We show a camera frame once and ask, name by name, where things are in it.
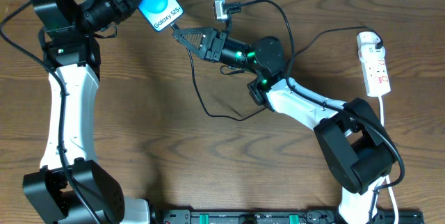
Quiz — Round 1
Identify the white power strip cord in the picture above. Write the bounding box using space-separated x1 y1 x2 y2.
377 95 400 224

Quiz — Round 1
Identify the blue Galaxy smartphone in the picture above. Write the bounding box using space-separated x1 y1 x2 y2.
138 0 184 32

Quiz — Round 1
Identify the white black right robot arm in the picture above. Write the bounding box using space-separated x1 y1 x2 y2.
173 27 401 223

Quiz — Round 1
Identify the white power strip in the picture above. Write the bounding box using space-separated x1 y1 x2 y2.
362 58 391 97

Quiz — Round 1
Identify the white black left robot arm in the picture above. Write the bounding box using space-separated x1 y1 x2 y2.
23 0 152 223

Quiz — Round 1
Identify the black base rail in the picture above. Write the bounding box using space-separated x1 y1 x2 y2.
152 208 425 224

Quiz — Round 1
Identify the black charging cable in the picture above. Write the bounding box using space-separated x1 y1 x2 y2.
170 22 385 122

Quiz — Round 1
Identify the white charger adapter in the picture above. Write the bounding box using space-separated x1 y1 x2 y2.
357 31 386 63

